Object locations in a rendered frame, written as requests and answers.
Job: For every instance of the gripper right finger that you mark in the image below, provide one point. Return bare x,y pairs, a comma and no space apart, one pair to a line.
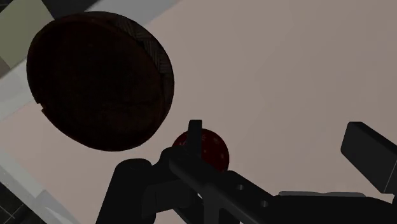
369,153

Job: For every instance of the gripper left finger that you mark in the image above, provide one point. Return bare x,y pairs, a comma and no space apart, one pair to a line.
186,173

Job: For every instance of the red ball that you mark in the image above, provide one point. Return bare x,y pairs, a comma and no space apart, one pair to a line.
214,152

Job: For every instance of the dark brown round bowl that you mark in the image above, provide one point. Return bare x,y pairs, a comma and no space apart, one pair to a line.
96,82

